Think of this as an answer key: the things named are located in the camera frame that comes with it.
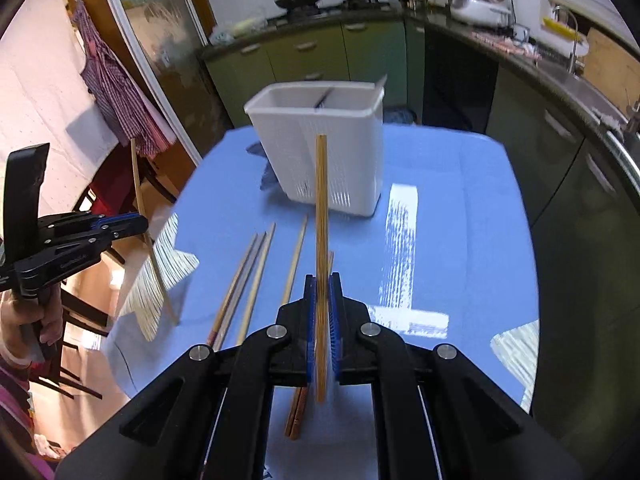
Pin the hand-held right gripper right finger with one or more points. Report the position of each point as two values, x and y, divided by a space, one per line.
335 345

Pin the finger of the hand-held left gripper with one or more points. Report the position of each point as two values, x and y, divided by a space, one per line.
117 220
75 260

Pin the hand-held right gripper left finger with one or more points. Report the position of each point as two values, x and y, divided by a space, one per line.
310 340

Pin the white plastic utensil holder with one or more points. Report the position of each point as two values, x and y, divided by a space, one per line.
345 160

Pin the person's left forearm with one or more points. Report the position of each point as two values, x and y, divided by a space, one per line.
15 410

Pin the person's left hand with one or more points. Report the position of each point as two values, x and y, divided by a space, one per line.
10 325

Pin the red cushioned wooden chair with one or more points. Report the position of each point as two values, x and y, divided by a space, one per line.
112 185

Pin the purple checked apron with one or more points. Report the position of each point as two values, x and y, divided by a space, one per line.
115 90

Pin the blue star-print tablecloth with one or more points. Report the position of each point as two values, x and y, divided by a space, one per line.
450 260

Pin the frosted glass sliding door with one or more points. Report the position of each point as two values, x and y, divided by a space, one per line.
160 35

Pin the clear plastic bag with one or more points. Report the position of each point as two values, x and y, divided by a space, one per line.
240 27

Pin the gas stove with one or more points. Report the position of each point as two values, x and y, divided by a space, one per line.
330 10

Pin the patterned dish cloth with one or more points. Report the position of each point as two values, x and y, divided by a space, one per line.
510 47

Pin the low white kitchen appliance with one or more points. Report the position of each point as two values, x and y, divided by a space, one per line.
475 10

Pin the stainless steel sink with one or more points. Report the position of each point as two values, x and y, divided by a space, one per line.
595 90

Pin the large steel faucet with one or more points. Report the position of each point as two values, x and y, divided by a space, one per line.
634 115

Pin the thin arched faucet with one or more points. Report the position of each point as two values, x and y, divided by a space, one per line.
572 45

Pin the wooden cutting board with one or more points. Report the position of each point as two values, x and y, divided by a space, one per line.
612 60

